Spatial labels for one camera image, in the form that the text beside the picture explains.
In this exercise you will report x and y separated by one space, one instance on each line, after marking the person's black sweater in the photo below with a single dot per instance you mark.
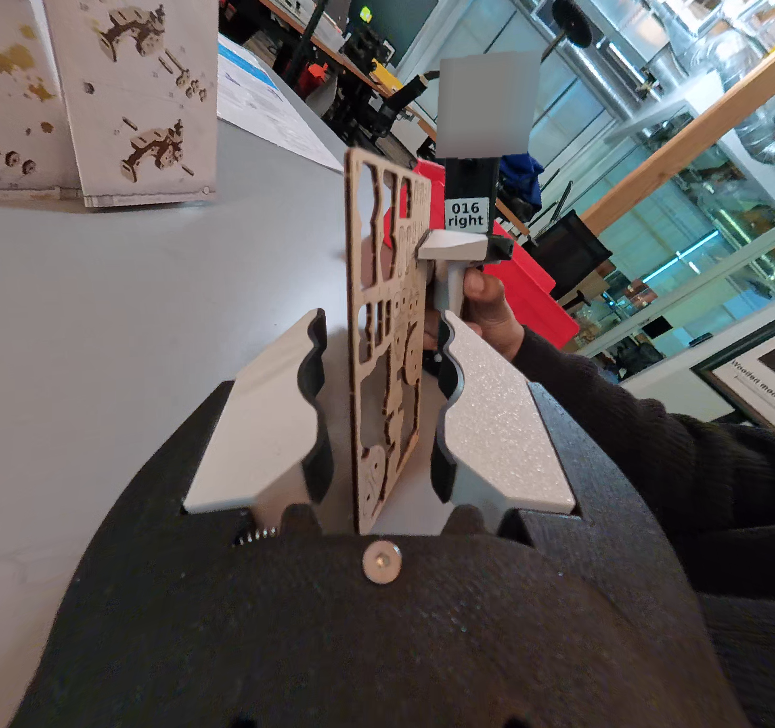
745 649

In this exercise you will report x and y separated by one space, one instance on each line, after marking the laminated paper sheet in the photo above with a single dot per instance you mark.
266 110

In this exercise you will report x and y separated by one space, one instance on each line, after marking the black chair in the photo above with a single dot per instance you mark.
569 249

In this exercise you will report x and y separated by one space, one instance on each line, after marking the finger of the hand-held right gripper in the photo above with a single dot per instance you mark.
454 246

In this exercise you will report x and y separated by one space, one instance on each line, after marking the grey desk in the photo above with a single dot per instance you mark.
151 316

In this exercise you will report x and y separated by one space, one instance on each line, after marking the wooden beam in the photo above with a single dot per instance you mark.
678 146

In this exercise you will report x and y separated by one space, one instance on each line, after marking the red storage bin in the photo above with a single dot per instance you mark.
533 292

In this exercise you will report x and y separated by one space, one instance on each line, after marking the wooden puzzle sheet with cutouts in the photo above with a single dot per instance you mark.
378 316

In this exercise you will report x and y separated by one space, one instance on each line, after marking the white instruction booklet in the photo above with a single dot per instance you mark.
133 74

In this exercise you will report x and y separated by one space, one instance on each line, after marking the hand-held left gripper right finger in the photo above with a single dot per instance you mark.
508 437

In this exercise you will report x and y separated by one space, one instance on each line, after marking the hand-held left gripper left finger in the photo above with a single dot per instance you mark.
254 431

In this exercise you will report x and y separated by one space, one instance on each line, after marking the round black disc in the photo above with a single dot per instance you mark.
572 22

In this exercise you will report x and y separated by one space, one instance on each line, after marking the person's right hand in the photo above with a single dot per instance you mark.
493 310

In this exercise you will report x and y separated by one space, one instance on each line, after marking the black framed sign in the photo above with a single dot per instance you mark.
745 377

